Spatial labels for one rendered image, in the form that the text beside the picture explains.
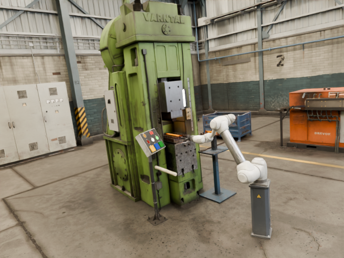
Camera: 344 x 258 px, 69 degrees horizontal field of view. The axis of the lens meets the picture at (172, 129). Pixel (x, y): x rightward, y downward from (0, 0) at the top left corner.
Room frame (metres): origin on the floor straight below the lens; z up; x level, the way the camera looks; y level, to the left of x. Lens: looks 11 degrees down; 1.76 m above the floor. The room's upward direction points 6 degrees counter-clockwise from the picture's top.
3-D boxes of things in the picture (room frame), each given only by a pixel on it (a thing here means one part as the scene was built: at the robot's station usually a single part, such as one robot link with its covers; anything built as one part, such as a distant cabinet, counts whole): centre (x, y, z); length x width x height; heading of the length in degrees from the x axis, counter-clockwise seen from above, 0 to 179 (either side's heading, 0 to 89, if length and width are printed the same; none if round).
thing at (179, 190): (3.65, 0.00, 0.23); 0.55 x 0.37 x 0.47; 36
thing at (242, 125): (7.25, -1.61, 0.36); 1.20 x 0.80 x 0.72; 48
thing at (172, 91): (3.64, 0.00, 1.56); 0.42 x 0.39 x 0.40; 36
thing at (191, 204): (3.40, -0.11, 0.01); 0.58 x 0.39 x 0.01; 126
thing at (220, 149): (3.58, -0.59, 0.71); 0.40 x 0.30 x 0.02; 129
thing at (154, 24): (3.78, 0.10, 2.60); 0.99 x 0.60 x 0.59; 126
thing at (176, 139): (3.61, 0.04, 0.96); 0.42 x 0.20 x 0.09; 36
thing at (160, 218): (3.05, 0.32, 0.05); 0.22 x 0.22 x 0.09; 36
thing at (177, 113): (3.61, 0.04, 1.32); 0.42 x 0.20 x 0.10; 36
